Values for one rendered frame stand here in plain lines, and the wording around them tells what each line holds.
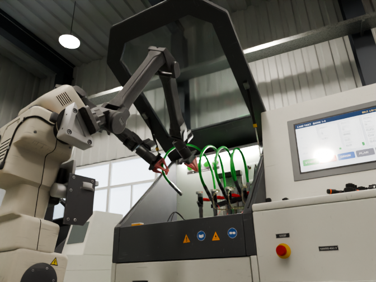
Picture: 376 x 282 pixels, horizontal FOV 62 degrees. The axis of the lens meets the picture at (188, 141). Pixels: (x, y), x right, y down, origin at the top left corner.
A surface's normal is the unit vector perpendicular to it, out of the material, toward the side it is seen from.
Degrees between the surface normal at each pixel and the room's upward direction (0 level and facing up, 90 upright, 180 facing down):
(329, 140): 76
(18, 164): 90
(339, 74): 90
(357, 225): 90
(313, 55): 90
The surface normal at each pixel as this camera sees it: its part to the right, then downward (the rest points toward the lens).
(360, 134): -0.48, -0.54
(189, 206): -0.48, -0.33
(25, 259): 0.78, -0.26
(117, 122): 0.87, 0.25
